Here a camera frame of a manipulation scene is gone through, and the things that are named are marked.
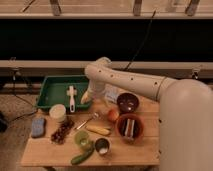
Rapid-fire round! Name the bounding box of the white dish brush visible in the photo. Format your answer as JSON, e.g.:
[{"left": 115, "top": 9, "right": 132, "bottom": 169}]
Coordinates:
[{"left": 67, "top": 86, "right": 77, "bottom": 113}]

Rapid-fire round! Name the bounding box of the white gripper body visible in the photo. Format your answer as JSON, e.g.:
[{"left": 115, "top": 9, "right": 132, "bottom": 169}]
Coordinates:
[{"left": 81, "top": 79, "right": 106, "bottom": 104}]

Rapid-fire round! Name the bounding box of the black cable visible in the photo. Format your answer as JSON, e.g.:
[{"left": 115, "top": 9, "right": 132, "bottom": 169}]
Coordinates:
[{"left": 123, "top": 9, "right": 157, "bottom": 72}]

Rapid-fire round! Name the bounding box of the green plastic tray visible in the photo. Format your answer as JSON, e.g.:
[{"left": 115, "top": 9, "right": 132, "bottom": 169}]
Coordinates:
[{"left": 36, "top": 75, "right": 91, "bottom": 110}]

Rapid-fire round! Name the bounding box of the dark purple bowl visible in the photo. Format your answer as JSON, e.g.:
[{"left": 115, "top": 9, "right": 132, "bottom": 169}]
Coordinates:
[{"left": 117, "top": 93, "right": 139, "bottom": 113}]

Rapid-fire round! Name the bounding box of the bunch of red grapes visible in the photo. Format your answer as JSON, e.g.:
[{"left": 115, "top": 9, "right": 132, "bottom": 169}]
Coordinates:
[{"left": 51, "top": 119, "right": 74, "bottom": 145}]

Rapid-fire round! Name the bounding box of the white plastic container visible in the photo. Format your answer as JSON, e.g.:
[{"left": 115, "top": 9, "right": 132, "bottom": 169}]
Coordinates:
[{"left": 49, "top": 104, "right": 66, "bottom": 122}]

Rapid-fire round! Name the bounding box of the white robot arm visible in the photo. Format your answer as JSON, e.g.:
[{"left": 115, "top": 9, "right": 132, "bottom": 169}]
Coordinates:
[{"left": 82, "top": 57, "right": 213, "bottom": 171}]

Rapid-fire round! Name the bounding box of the green cucumber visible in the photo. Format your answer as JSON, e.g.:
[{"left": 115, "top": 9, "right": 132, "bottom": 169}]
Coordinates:
[{"left": 71, "top": 148, "right": 94, "bottom": 165}]

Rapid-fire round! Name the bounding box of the blue sponge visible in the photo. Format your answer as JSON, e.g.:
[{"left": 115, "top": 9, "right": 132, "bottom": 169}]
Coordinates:
[{"left": 31, "top": 118, "right": 46, "bottom": 138}]

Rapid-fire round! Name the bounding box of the yellow banana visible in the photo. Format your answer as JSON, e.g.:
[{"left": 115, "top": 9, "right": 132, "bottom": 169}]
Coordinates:
[{"left": 86, "top": 126, "right": 110, "bottom": 136}]

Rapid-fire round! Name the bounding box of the terracotta bowl with items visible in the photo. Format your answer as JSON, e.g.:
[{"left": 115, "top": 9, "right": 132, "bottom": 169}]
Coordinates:
[{"left": 115, "top": 114, "right": 144, "bottom": 144}]

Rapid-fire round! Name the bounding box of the white paper packet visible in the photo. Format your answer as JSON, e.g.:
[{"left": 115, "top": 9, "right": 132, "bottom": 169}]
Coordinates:
[{"left": 105, "top": 85, "right": 119, "bottom": 103}]

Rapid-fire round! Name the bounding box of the green plastic cup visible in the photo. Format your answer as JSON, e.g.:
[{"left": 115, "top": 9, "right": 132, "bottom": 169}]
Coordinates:
[{"left": 74, "top": 131, "right": 89, "bottom": 147}]

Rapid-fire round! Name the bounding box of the dark metal cup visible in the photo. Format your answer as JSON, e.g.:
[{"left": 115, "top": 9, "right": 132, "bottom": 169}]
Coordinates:
[{"left": 95, "top": 138, "right": 110, "bottom": 155}]

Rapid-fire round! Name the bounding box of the orange fruit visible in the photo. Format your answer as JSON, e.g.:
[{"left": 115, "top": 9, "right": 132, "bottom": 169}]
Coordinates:
[{"left": 107, "top": 109, "right": 119, "bottom": 122}]

